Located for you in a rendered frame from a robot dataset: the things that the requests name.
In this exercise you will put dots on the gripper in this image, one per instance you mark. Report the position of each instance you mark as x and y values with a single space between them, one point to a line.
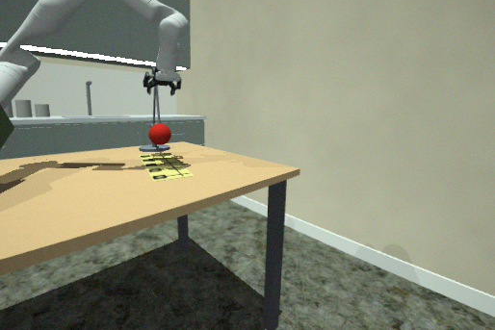
163 81

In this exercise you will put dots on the grey jointed lamp red head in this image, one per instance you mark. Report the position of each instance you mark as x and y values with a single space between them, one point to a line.
160 134

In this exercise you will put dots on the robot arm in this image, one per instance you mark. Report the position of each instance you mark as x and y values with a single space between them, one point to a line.
172 47

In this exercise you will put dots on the pale yellow numbered strip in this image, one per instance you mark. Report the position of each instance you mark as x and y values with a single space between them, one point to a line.
170 173

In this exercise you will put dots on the grey faucet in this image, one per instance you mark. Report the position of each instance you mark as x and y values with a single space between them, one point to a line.
89 97

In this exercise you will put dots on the dark grey counter cabinet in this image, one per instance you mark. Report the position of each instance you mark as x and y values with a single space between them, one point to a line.
77 136

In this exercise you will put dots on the short pale grey canister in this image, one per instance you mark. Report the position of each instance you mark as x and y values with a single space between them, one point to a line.
42 110

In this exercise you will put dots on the pale wooden table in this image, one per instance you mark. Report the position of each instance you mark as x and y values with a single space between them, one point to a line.
116 206

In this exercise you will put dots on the tall pale grey canister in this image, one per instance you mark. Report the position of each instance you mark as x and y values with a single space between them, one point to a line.
23 108

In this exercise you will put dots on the grey wall cabinet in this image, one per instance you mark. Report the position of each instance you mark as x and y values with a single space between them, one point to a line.
116 39

